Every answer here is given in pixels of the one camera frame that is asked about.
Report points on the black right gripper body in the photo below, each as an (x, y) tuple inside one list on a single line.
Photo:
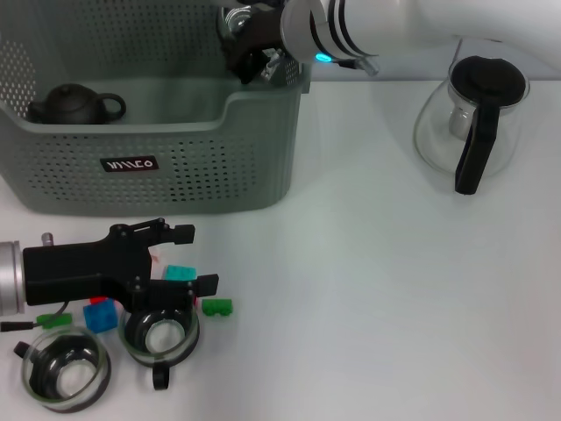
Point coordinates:
[(267, 30)]

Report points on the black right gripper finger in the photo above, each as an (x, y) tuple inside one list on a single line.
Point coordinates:
[(245, 63)]

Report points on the dark clay teapot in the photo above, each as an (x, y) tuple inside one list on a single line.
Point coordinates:
[(70, 105)]

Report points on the glass teacup with black base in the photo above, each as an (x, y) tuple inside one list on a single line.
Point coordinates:
[(66, 377), (234, 22), (158, 342)]

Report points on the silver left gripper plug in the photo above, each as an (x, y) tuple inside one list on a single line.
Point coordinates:
[(47, 239)]

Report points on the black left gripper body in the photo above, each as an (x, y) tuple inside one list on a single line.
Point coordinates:
[(79, 269)]

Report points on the teal building brick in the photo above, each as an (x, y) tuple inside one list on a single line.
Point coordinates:
[(179, 272)]

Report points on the grey-green perforated storage bin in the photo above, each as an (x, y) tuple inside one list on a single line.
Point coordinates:
[(175, 175)]

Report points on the blue building brick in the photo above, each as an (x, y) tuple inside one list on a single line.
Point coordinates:
[(101, 318)]

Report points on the green building brick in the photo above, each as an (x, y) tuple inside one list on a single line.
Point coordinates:
[(48, 321), (217, 307)]

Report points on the small red brick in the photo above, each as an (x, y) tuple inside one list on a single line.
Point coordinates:
[(98, 301)]

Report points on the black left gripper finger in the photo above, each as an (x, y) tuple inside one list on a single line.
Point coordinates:
[(184, 234), (166, 294)]

